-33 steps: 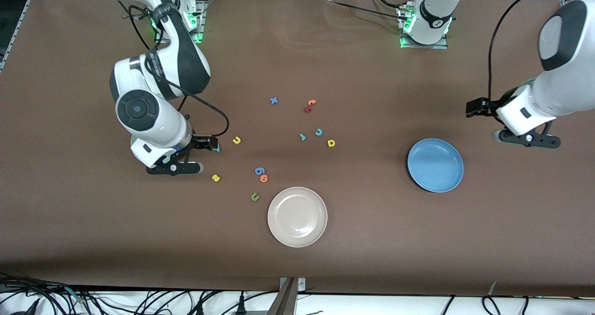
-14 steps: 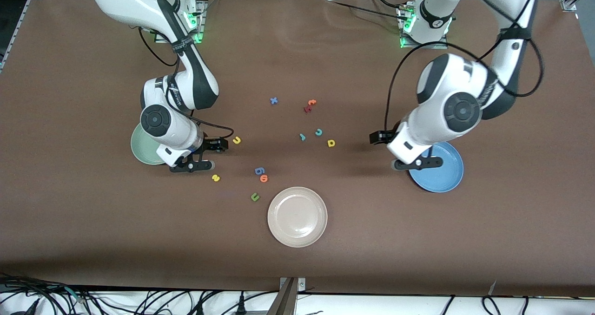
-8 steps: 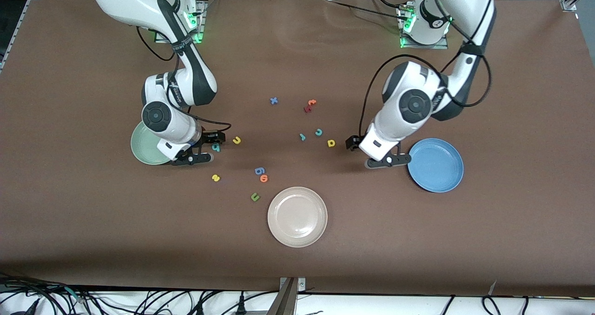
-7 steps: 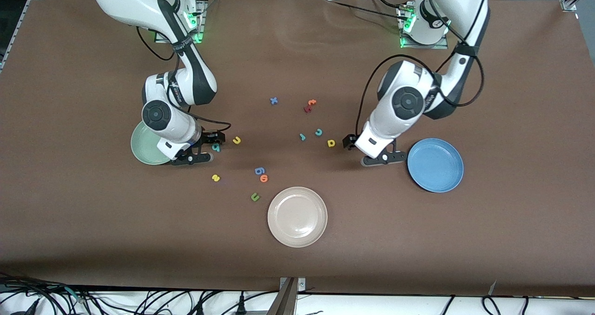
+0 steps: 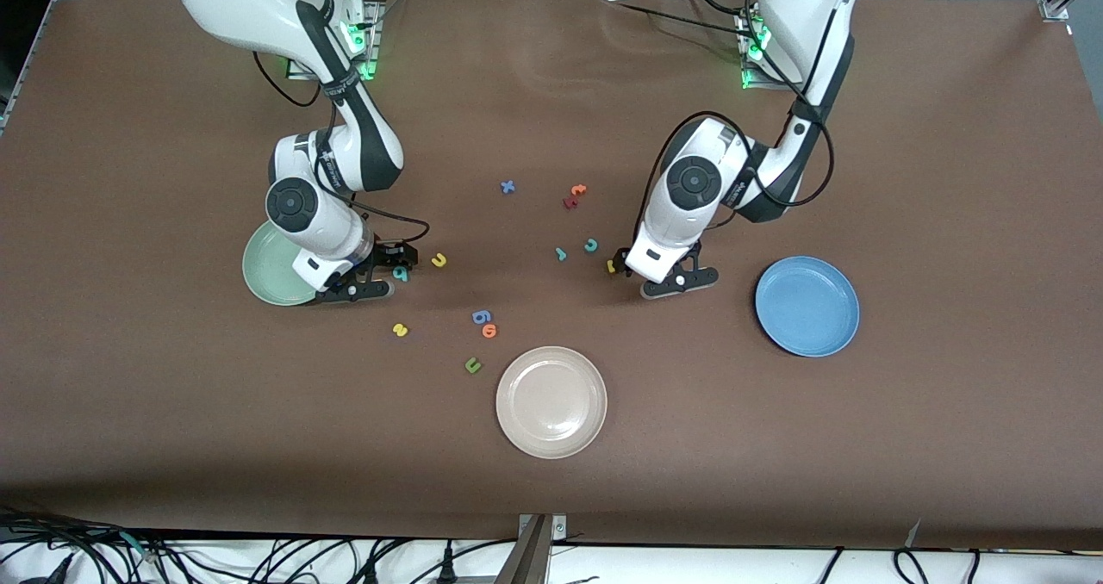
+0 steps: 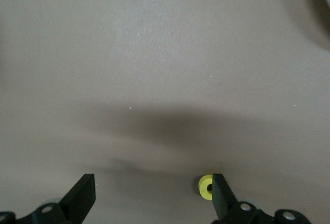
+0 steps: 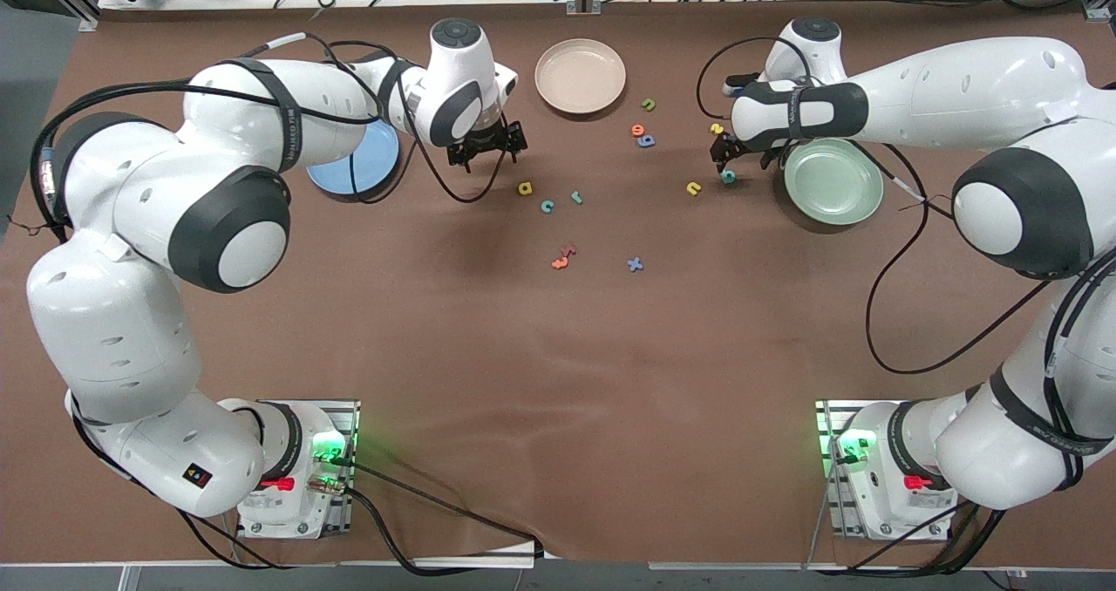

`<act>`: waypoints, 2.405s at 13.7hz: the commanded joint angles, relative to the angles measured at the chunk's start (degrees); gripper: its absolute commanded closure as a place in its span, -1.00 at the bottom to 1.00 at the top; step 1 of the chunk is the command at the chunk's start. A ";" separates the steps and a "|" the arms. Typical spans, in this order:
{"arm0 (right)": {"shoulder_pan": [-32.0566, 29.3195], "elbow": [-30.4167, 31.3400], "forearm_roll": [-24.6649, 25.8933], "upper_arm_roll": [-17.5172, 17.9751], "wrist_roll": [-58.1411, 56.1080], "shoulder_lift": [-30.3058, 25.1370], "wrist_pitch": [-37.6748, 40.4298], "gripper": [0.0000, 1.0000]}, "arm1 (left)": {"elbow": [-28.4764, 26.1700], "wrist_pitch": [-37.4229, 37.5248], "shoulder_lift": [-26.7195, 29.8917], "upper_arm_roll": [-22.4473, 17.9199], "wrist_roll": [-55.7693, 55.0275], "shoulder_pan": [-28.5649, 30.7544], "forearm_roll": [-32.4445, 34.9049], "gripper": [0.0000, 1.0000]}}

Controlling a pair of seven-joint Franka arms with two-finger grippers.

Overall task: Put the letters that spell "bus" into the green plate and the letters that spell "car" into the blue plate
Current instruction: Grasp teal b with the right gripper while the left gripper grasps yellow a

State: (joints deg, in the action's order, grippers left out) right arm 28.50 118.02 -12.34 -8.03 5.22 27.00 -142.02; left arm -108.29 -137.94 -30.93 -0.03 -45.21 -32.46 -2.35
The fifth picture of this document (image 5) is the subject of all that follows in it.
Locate blue plate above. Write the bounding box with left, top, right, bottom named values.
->
left=755, top=256, right=861, bottom=358

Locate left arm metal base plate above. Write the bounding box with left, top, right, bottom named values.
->
left=739, top=11, right=811, bottom=92

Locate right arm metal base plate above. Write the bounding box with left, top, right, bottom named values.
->
left=286, top=0, right=382, bottom=82

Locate pale green plate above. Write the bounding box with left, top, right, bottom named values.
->
left=242, top=221, right=318, bottom=308

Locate black base cable on table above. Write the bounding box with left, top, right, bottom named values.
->
left=599, top=0, right=759, bottom=42

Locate aluminium profile bracket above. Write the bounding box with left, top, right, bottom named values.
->
left=495, top=513, right=570, bottom=584

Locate beige plate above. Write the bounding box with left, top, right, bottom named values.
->
left=495, top=346, right=608, bottom=460

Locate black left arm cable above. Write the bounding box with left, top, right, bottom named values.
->
left=636, top=0, right=835, bottom=240

